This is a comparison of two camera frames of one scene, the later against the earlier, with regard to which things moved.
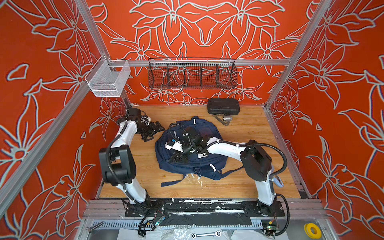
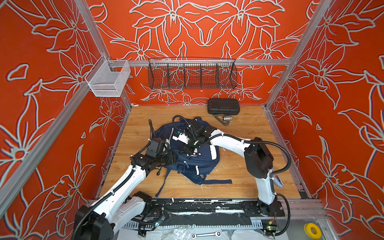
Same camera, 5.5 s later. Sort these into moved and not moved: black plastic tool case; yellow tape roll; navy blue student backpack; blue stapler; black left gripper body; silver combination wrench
Moved: navy blue student backpack; black left gripper body
Not moved: silver combination wrench; yellow tape roll; blue stapler; black plastic tool case
